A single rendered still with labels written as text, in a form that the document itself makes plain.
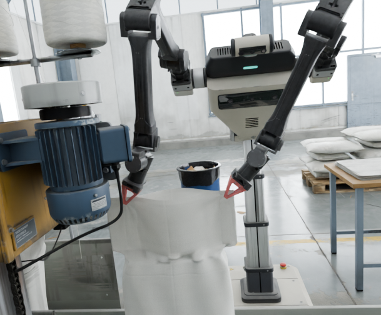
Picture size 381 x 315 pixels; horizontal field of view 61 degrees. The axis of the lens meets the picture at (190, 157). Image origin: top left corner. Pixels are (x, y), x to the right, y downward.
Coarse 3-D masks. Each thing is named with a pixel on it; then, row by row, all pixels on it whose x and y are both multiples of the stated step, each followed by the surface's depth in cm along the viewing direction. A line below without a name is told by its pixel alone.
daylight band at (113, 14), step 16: (16, 0) 738; (112, 0) 874; (128, 0) 869; (176, 0) 856; (192, 0) 852; (208, 0) 848; (224, 0) 844; (240, 0) 840; (32, 16) 795; (112, 16) 881
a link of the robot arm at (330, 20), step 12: (324, 0) 86; (336, 0) 87; (348, 0) 85; (324, 12) 86; (336, 12) 85; (312, 24) 87; (324, 24) 85; (336, 24) 84; (324, 36) 110; (336, 48) 118
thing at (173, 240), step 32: (160, 192) 120; (192, 192) 120; (224, 192) 113; (128, 224) 118; (160, 224) 110; (192, 224) 110; (224, 224) 115; (128, 256) 116; (160, 256) 113; (192, 256) 112; (224, 256) 118; (128, 288) 115; (160, 288) 113; (192, 288) 112; (224, 288) 113
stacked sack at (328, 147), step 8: (312, 144) 432; (320, 144) 419; (328, 144) 415; (336, 144) 410; (344, 144) 407; (352, 144) 406; (312, 152) 418; (320, 152) 413; (328, 152) 411; (336, 152) 408
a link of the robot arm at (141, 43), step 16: (128, 32) 93; (144, 32) 95; (160, 32) 94; (144, 48) 93; (144, 64) 95; (144, 80) 98; (144, 96) 100; (144, 112) 103; (144, 128) 106; (144, 144) 110
